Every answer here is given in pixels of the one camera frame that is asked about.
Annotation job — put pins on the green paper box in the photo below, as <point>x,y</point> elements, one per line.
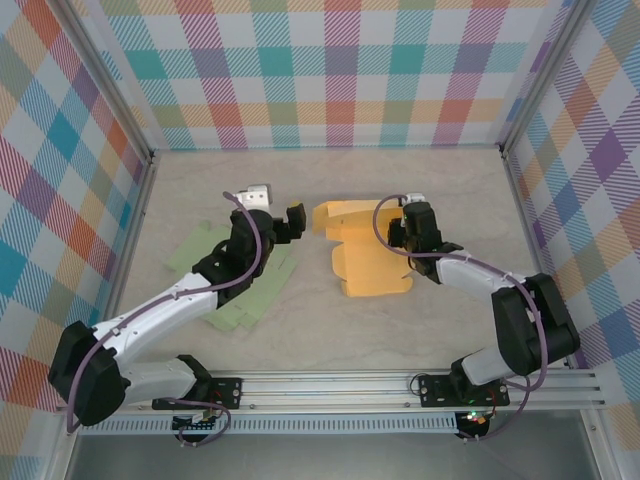
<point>260,300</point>

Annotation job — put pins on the orange paper box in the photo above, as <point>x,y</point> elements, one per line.
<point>365,265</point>

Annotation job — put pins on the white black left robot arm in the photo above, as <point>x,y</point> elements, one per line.
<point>150,315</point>

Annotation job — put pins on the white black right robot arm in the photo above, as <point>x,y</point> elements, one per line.
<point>530,320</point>

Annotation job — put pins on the small circuit board with light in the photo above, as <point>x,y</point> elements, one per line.
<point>474,419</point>

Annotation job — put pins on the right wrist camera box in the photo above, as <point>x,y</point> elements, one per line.
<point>415,198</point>

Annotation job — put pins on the aluminium side rail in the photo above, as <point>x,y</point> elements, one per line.
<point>131,240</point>
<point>527,240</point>

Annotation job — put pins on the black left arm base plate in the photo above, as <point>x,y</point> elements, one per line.
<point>227,392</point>

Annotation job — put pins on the aluminium mounting rail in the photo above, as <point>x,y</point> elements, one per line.
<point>325,387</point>

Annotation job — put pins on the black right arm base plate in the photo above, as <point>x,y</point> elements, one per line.
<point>435,390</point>

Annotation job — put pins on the aluminium frame post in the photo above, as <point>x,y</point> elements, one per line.
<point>107,85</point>
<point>542,75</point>

